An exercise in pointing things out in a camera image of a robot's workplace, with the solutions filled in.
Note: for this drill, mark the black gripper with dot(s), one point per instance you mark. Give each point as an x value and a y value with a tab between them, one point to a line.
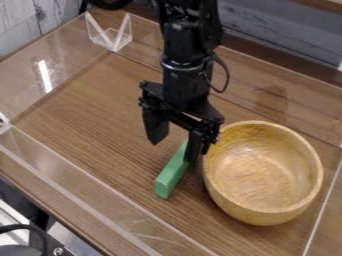
179	101

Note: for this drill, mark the green rectangular block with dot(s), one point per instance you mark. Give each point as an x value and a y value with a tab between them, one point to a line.
171	174

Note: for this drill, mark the brown wooden bowl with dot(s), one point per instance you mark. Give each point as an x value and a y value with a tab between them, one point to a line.
263	173

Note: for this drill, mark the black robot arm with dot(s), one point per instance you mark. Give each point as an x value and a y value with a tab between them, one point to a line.
191	31

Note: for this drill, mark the black metal base plate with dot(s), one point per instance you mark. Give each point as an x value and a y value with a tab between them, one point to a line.
55	247

